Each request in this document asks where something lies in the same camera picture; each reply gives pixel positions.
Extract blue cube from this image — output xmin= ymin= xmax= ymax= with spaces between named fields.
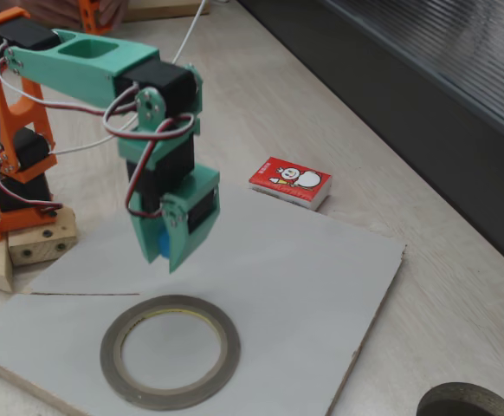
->
xmin=156 ymin=223 xmax=171 ymax=260

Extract red cartoon print box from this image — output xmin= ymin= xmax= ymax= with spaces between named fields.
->
xmin=248 ymin=156 xmax=333 ymax=212

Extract orange green leader arm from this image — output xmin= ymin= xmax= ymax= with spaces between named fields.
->
xmin=77 ymin=0 xmax=107 ymax=36

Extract person's hand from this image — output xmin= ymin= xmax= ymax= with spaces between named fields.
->
xmin=20 ymin=0 xmax=126 ymax=29

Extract wooden block with screw holes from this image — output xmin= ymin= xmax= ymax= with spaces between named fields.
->
xmin=7 ymin=210 xmax=79 ymax=266

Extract grey board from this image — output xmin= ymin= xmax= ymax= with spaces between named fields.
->
xmin=0 ymin=166 xmax=408 ymax=416

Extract long wooden plank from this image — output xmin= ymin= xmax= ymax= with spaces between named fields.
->
xmin=117 ymin=0 xmax=212 ymax=23

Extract dark ribbed glass partition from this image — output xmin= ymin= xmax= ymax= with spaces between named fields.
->
xmin=238 ymin=0 xmax=504 ymax=281

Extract white usb cable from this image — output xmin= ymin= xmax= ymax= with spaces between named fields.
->
xmin=50 ymin=0 xmax=208 ymax=156

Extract grey tape ring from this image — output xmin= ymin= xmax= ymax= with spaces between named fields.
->
xmin=99 ymin=294 xmax=242 ymax=412

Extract red white black servo wires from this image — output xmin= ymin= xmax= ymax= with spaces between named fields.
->
xmin=0 ymin=41 xmax=196 ymax=220

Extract round desk cable hole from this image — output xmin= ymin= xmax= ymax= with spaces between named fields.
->
xmin=416 ymin=381 xmax=504 ymax=416

